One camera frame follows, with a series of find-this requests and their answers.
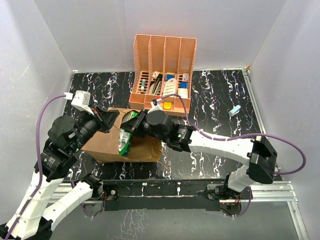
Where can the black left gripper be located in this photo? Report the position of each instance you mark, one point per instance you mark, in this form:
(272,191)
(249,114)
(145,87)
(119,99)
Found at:
(107,117)

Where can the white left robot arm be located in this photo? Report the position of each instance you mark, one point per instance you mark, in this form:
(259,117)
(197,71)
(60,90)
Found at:
(34,219)

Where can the brown paper bag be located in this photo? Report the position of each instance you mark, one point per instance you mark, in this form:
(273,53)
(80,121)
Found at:
(103,147)

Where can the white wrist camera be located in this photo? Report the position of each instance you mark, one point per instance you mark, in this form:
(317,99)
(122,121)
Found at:
(81,100)
(155,105)

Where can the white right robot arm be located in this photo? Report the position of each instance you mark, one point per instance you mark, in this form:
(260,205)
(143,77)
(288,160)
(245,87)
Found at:
(257,155)

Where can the white glue stick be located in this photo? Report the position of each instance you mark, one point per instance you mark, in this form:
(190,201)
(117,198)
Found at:
(142,85)

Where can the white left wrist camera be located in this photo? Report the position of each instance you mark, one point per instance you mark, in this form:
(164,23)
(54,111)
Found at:
(81,100)

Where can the green chips bag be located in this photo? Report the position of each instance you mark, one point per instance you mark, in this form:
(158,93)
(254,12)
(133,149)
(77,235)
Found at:
(125,136)

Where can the black mounting rail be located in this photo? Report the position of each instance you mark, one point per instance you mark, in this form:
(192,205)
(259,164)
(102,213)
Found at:
(161,194)

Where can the orange plastic desk organizer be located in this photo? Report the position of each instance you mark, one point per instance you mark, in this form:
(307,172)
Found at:
(157,59)

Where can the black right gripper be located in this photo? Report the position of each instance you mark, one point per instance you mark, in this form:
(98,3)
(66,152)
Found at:
(132,125)

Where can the white label card pack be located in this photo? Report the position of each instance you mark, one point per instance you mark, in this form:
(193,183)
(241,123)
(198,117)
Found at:
(170,87)

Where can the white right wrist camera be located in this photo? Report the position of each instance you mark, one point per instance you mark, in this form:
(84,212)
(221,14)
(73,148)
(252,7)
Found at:
(155,105)

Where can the yellow sticky note block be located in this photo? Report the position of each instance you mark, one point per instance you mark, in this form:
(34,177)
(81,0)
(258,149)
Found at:
(167,105)

